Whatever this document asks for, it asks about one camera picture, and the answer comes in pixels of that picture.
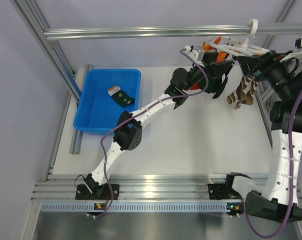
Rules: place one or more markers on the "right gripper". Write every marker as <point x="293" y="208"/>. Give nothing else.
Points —
<point x="250" y="64"/>

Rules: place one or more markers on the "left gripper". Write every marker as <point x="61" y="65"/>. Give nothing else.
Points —
<point x="217" y="68"/>

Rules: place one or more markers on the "orange peg for green sock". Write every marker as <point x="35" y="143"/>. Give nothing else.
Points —
<point x="221" y="56"/>

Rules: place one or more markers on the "orange clothes peg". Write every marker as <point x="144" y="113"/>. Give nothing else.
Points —
<point x="206" y="47"/>

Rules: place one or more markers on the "white round clip hanger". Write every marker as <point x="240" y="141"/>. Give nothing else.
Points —
<point x="228" y="45"/>

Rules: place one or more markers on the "red snowflake sock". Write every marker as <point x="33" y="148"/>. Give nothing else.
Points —
<point x="195" y="86"/>

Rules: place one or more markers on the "green tree sock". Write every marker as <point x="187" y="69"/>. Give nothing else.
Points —
<point x="120" y="96"/>
<point x="216" y="86"/>

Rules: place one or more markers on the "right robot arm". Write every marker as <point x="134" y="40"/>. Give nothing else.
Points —
<point x="278" y="200"/>

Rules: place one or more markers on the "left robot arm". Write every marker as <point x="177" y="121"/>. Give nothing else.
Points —
<point x="127" y="134"/>

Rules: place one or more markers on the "brown patterned sock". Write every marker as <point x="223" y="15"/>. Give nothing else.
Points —
<point x="243" y="95"/>

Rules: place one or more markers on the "blue plastic bin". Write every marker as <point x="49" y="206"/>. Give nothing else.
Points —
<point x="102" y="111"/>

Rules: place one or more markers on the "short aluminium profile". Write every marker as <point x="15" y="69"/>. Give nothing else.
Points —
<point x="80" y="119"/>

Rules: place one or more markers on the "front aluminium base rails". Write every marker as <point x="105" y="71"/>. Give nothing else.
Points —
<point x="161" y="187"/>

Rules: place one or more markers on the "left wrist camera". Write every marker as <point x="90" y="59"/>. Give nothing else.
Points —
<point x="195" y="52"/>

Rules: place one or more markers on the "horizontal aluminium rail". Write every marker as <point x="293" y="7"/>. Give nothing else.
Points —
<point x="266" y="29"/>

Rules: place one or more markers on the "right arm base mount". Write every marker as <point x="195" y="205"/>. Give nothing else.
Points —
<point x="220" y="191"/>

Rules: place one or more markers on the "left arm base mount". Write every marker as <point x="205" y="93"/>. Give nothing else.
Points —
<point x="102" y="193"/>

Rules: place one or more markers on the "aluminium frame post left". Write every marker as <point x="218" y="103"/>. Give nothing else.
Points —
<point x="35" y="21"/>

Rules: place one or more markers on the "slotted cable duct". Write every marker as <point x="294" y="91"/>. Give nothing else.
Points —
<point x="143" y="207"/>

